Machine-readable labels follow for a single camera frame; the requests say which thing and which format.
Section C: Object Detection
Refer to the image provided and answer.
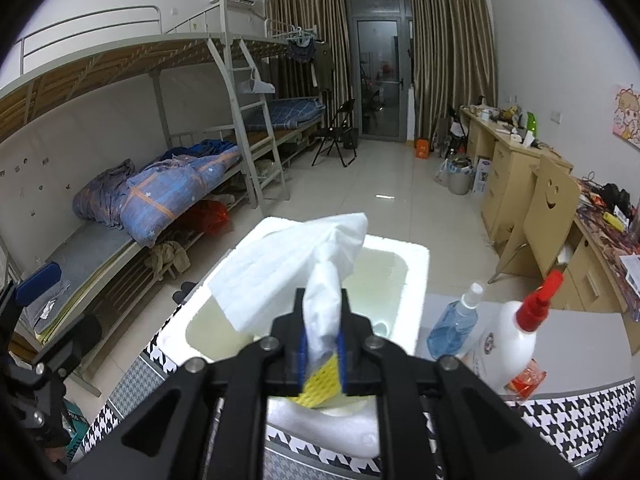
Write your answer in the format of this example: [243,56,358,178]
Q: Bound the dark hanging clothes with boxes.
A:
[286,40,319,66]

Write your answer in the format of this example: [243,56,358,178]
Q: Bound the grey bucket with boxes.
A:
[446,157,476,196]

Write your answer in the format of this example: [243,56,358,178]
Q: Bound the red plastic bag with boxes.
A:
[187,199,232,235]

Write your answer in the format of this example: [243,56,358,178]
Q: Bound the white foam box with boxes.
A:
[170,216,432,461]

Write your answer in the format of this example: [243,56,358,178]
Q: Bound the white and blue carton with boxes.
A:
[472,156,494,195]

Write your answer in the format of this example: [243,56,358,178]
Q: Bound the wooden smiley face chair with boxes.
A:
[487,152,581,285]

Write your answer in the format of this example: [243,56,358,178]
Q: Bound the yellow foam net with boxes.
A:
[292,352,344,408]

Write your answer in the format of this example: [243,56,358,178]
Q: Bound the grey mattress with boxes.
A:
[42,220,137,332]

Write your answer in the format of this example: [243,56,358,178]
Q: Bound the white papers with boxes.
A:
[620,254,640,296]

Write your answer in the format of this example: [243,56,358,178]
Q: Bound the glass balcony door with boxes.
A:
[345,0,413,141]

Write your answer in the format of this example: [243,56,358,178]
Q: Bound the light wooden desk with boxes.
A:
[459,105,574,256]

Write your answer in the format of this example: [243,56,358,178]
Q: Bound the brown curtain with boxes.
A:
[409,0,499,136]
[264,0,351,136]

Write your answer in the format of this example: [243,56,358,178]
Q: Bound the white pump bottle red cap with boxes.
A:
[462,270,565,394]

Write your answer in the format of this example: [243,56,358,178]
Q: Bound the white metal bunk bed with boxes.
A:
[225,0,331,171]
[0,5,289,386]

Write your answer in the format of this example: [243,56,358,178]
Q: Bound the white hanging cloth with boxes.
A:
[236,77,276,96]

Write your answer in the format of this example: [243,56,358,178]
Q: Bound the white metal ladder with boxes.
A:
[207,35,289,210]

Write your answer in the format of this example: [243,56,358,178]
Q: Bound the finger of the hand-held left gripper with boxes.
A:
[0,264,64,352]
[30,314,104,379]

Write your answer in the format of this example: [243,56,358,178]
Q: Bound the blue spray bottle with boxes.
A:
[426,282,485,360]

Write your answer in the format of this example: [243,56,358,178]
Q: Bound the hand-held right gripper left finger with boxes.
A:
[65,287,307,480]

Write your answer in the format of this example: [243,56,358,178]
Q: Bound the blue plaid quilt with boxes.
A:
[72,142,241,247]

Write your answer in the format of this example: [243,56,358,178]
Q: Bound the white tissue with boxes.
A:
[207,212,370,368]

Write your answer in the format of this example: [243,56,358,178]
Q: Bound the red snack packet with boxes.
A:
[505,360,549,400]

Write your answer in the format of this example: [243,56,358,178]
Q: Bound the blue checked mattress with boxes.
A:
[244,97,325,131]

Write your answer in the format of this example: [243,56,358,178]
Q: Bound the pink cartoon wall poster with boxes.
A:
[612,84,640,150]

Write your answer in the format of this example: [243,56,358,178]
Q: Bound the olive cloth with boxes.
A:
[144,240,191,276]

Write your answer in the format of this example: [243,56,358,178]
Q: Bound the houndstooth tablecloth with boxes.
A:
[65,345,633,480]

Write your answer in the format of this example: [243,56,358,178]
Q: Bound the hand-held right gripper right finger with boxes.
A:
[339,287,581,480]

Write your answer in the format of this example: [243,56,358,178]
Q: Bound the wooden desk with printed cover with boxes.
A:
[550,180,640,324]

